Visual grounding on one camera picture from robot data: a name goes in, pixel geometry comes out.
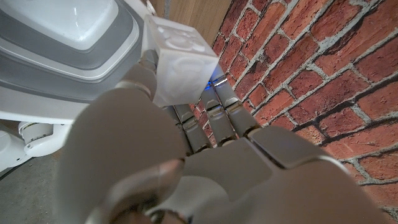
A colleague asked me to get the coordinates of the printed brick backdrop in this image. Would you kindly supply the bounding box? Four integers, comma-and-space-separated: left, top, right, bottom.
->
189, 0, 398, 224

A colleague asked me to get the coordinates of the white cube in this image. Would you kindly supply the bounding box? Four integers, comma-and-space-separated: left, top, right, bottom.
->
141, 14, 220, 108

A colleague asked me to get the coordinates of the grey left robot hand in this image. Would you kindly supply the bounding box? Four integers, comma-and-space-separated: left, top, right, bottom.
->
54, 49, 389, 224

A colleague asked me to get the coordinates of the white grey collapsible bucket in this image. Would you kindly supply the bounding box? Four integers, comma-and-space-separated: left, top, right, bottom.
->
0, 0, 156, 125

